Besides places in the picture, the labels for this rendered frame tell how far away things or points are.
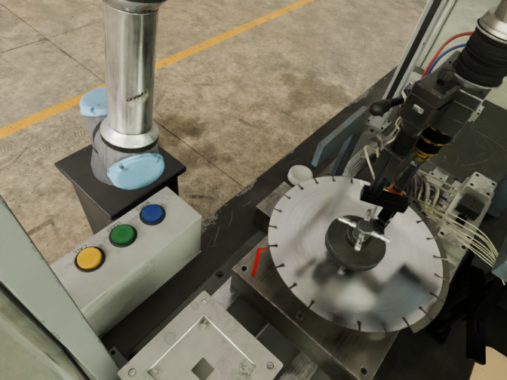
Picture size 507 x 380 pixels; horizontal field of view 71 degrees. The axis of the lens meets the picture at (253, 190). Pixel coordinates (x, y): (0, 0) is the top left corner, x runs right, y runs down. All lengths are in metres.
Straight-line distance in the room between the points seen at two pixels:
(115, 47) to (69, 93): 2.00
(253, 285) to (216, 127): 1.67
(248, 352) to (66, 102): 2.17
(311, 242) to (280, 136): 1.67
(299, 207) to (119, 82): 0.40
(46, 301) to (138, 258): 0.30
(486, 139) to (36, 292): 1.41
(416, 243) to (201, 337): 0.43
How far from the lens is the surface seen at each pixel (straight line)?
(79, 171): 1.06
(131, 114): 0.71
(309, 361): 0.79
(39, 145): 2.31
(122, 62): 0.66
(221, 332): 0.63
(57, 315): 0.45
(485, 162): 1.41
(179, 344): 0.63
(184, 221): 0.73
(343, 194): 0.76
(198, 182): 1.96
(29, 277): 0.37
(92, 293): 0.68
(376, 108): 0.53
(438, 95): 0.54
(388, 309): 0.66
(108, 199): 0.98
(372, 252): 0.69
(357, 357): 0.72
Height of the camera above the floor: 1.50
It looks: 50 degrees down
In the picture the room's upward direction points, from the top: 11 degrees clockwise
